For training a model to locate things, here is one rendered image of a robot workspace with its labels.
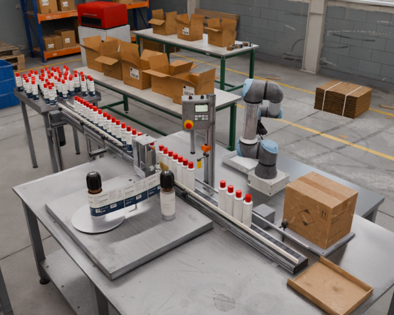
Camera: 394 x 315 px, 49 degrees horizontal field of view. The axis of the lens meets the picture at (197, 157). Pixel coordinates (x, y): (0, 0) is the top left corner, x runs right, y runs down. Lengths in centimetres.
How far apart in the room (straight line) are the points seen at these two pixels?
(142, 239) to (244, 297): 64
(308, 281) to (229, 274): 39
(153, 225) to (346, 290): 107
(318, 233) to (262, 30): 706
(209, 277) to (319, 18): 662
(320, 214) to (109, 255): 112
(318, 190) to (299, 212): 16
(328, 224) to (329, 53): 620
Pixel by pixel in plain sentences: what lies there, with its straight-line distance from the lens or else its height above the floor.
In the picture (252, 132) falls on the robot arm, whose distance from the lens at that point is 275.
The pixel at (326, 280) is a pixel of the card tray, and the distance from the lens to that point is 230.
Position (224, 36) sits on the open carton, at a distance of 677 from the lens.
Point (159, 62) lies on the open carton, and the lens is 489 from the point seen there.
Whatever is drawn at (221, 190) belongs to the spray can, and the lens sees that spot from 249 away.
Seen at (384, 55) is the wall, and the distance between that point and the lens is 788.
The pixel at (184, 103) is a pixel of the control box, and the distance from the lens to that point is 256.
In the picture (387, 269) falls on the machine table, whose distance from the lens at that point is 248.
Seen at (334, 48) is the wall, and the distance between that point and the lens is 827.
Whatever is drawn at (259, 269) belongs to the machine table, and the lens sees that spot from 230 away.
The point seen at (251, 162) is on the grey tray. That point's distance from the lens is 323.
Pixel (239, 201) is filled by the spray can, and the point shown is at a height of 103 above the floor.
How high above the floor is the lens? 236
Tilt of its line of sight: 28 degrees down
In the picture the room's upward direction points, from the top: straight up
